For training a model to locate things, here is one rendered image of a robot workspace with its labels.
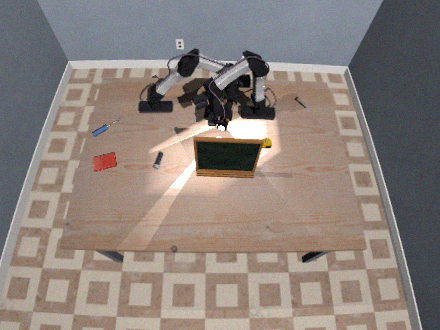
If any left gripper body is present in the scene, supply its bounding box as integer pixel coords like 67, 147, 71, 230
203, 102, 233, 121

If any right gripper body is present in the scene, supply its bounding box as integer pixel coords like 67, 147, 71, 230
222, 87, 240, 104

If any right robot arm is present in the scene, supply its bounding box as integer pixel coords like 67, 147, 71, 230
139, 48, 251, 111

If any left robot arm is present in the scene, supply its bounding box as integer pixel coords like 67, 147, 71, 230
193, 50, 276, 127

